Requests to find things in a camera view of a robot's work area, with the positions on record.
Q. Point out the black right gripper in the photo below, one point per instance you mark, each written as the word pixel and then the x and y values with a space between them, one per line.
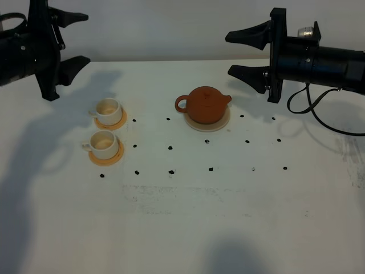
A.
pixel 262 78

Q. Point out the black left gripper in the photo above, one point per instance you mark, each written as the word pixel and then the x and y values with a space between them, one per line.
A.
pixel 43 23

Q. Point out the brown clay teapot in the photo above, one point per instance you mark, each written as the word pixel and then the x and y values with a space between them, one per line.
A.
pixel 204 105

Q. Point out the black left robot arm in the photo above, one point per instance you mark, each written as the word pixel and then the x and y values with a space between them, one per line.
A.
pixel 33 48

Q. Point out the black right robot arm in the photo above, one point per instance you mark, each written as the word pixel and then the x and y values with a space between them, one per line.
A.
pixel 299 59

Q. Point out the beige round teapot coaster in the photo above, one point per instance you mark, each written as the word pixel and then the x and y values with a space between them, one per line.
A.
pixel 209 127

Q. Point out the far white teacup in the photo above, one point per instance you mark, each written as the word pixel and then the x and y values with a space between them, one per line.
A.
pixel 108 112

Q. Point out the white teacup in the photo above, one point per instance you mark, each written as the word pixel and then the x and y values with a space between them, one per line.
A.
pixel 102 144
pixel 108 112

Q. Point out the far orange round coaster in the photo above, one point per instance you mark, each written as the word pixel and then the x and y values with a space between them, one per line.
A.
pixel 119 121

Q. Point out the orange round coaster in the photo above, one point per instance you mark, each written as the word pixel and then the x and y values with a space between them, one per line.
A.
pixel 114 160
pixel 119 121

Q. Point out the near white teacup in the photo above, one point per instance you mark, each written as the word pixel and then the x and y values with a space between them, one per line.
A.
pixel 102 144

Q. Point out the near orange round coaster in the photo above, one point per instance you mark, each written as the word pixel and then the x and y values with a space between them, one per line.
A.
pixel 114 160

